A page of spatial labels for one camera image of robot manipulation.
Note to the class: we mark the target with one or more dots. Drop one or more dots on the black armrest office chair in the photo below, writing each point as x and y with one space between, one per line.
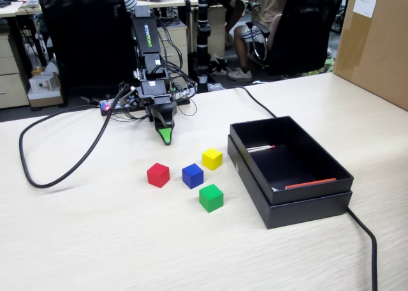
306 32

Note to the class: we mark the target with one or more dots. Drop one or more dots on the seated person in beige shirt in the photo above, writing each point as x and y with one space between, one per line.
271 4

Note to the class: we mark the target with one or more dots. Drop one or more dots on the green wooden cube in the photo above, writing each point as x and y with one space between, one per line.
210 198

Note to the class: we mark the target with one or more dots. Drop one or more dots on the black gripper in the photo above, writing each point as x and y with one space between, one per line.
154 90

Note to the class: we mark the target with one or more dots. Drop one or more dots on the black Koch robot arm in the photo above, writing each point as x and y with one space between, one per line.
145 32

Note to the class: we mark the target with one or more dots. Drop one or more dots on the controller board with red LED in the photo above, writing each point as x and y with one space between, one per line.
106 107

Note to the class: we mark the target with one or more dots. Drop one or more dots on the large brown cardboard box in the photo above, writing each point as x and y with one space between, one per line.
376 55

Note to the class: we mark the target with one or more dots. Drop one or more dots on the yellow wooden cube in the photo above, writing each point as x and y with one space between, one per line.
212 159

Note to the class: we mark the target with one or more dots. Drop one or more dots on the black pole with white rings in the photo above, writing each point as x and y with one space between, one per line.
203 32

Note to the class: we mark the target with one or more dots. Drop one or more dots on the black and white sneaker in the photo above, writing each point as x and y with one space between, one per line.
220 71

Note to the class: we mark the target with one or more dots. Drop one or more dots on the black cardboard box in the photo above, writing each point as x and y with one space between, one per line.
287 163

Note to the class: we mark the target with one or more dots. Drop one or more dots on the green patterned bag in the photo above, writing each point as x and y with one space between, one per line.
322 70

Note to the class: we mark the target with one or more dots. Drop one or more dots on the red wooden cube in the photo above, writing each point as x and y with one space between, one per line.
157 176

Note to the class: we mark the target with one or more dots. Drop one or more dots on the black open box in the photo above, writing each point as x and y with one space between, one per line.
303 212

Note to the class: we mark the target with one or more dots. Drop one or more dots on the blue wooden cube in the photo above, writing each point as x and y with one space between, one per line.
192 176

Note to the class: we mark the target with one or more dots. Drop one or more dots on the large black office chair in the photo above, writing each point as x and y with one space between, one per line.
89 32

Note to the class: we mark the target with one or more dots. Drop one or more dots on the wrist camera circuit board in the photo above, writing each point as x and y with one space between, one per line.
130 99

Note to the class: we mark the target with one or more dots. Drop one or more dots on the beige desk side panel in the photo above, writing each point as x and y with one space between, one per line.
218 32

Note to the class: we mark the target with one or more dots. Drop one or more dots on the small white box with hole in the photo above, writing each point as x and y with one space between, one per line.
43 85

